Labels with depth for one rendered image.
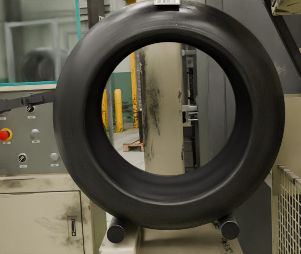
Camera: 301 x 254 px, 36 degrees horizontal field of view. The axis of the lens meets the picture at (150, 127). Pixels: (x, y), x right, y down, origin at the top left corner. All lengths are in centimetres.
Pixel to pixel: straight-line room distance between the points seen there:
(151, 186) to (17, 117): 76
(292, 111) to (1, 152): 116
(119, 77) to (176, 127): 1008
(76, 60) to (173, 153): 52
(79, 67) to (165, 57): 43
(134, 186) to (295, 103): 54
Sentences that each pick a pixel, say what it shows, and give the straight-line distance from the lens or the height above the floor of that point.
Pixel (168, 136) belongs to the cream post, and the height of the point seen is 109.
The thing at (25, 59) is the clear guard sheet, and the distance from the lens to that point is 190.
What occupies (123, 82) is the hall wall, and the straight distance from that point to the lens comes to 1149.
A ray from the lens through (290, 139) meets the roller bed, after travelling 145.
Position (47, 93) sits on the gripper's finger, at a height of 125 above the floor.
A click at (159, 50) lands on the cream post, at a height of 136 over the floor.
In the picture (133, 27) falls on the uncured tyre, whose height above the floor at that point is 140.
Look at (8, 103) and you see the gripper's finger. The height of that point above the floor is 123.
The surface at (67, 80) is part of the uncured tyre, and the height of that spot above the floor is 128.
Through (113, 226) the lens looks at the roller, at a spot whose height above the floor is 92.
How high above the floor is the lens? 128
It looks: 6 degrees down
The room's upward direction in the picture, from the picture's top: 3 degrees counter-clockwise
